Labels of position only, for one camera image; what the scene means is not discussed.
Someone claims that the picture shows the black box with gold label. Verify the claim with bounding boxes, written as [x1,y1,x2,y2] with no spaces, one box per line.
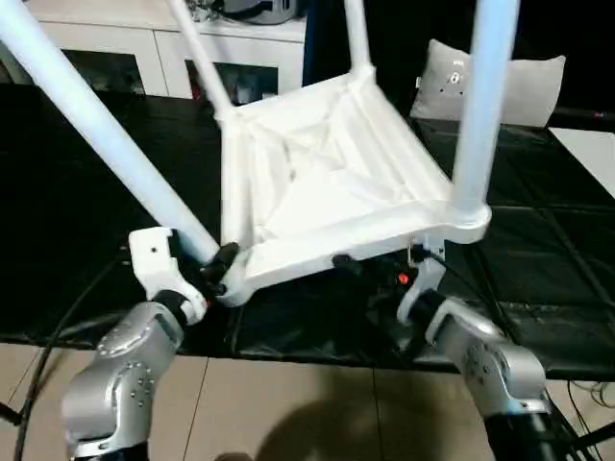
[301,0,481,119]

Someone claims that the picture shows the white pillow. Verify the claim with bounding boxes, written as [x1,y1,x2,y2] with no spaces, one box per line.
[407,37,568,130]

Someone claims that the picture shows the grey floor cables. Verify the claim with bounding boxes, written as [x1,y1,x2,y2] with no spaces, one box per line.
[565,377,615,436]

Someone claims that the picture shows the black metal table leg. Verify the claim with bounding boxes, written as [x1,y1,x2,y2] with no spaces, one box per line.
[0,401,24,427]
[569,421,615,455]

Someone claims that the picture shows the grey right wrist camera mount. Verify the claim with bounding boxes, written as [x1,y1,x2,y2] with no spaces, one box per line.
[395,238,449,328]

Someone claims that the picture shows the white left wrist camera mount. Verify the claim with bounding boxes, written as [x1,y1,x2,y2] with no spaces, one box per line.
[127,227,209,328]

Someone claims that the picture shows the grey round pot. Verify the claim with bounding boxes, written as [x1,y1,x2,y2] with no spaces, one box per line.
[221,0,303,26]

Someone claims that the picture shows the white glass-door cabinet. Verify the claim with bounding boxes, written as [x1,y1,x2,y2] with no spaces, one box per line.
[0,0,308,101]

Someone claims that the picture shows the white flat board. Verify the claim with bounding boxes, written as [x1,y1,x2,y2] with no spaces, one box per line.
[547,126,615,202]

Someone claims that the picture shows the white plastic table top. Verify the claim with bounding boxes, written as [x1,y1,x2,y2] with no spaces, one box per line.
[213,66,494,308]

